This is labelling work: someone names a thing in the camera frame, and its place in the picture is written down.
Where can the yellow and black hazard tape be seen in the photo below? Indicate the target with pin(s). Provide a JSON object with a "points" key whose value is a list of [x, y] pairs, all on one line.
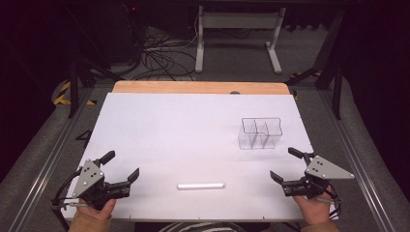
{"points": [[61, 100]]}

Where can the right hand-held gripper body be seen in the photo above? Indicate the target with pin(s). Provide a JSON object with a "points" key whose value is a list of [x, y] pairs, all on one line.
{"points": [[325, 169]]}

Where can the aluminium frame rail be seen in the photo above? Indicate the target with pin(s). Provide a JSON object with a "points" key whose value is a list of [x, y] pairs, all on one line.
{"points": [[361, 167], [42, 174]]}

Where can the black metal stand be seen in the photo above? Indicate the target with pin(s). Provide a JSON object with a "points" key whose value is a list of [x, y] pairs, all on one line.
{"points": [[73, 83], [337, 93]]}

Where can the black triangular bracket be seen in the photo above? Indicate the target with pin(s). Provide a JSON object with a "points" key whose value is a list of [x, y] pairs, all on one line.
{"points": [[82, 139]]}

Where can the person's right hand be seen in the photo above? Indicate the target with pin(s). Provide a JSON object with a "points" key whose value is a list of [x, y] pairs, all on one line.
{"points": [[314, 211]]}

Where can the white cylindrical stick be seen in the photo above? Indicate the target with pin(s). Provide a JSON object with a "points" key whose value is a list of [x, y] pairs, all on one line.
{"points": [[200, 186]]}

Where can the white metal stand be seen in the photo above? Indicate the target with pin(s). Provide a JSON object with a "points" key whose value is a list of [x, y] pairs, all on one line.
{"points": [[238, 20]]}

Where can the person's left hand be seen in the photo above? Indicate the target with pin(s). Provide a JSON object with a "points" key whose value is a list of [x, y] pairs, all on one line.
{"points": [[98, 214]]}

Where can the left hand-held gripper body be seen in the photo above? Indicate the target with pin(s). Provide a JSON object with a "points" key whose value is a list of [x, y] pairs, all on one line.
{"points": [[92, 188]]}

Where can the white table cover sheet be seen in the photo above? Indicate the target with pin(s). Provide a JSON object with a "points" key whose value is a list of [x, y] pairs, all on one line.
{"points": [[177, 135]]}

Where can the clear plastic compartment organizer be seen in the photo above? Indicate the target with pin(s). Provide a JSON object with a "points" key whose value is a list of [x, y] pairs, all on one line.
{"points": [[260, 133]]}

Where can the black equipment cabinet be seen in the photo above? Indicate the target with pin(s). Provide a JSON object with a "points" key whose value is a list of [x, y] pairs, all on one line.
{"points": [[119, 32]]}

